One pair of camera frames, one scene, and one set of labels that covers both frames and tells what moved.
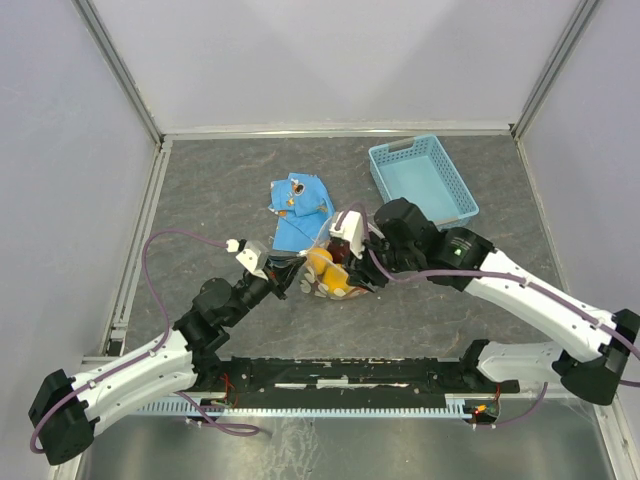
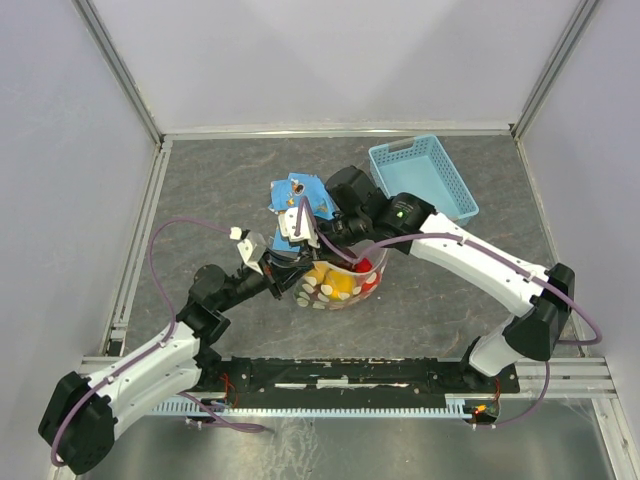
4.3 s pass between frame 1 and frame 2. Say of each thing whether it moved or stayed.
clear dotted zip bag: moved
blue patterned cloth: stayed
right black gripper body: moved
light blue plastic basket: stayed
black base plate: stayed
